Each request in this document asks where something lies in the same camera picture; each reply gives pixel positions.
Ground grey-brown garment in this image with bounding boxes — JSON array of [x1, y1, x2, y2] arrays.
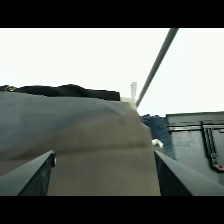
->
[[0, 91, 162, 197]]

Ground silver frame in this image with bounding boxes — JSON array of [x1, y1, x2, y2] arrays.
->
[[130, 27, 180, 108]]

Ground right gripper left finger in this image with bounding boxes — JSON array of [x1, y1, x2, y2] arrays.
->
[[0, 149, 57, 197]]

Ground blue jeans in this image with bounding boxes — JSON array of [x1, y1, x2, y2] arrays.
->
[[140, 114, 176, 160]]

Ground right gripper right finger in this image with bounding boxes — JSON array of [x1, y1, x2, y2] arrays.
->
[[154, 149, 224, 197]]

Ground black garment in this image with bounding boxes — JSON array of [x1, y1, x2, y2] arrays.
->
[[0, 83, 121, 102]]

